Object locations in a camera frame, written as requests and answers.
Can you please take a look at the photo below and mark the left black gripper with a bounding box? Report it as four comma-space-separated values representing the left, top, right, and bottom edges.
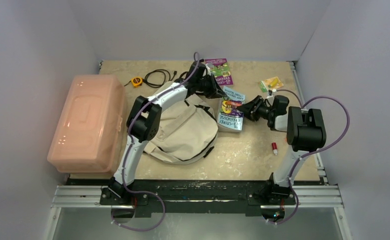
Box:
196, 73, 226, 100

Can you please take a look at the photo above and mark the light blue Treehouse book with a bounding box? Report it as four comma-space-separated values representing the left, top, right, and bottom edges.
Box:
217, 86, 246, 133

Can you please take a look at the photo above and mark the purple Treehouse book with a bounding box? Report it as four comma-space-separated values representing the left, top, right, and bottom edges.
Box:
205, 58, 234, 86

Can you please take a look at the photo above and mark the beige canvas backpack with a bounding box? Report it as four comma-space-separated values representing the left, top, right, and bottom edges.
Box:
144, 95, 218, 165

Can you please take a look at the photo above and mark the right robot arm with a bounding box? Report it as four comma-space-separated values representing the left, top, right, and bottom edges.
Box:
237, 95, 327, 204

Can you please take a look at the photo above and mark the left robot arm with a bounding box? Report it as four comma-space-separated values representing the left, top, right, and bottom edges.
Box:
107, 59, 227, 205

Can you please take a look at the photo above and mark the banana picture card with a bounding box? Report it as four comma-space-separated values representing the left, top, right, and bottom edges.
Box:
258, 76, 284, 93

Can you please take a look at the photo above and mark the red marker pen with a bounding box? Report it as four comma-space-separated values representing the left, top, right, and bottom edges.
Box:
271, 142, 278, 155

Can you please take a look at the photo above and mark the yellow tape measure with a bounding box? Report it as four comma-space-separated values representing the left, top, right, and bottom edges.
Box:
131, 76, 144, 88

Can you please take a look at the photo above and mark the pink plastic storage box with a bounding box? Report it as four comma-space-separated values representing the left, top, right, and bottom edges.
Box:
47, 74, 127, 176

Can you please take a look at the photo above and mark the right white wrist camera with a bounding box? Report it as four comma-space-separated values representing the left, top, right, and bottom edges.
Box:
265, 89, 276, 106

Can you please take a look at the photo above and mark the black coiled cable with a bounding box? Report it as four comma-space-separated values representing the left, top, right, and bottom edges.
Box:
143, 69, 178, 89

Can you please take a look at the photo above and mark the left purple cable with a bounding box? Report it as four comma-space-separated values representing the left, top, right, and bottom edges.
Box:
110, 51, 201, 233

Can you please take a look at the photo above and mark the black table front rail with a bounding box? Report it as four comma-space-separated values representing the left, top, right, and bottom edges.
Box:
100, 179, 297, 221

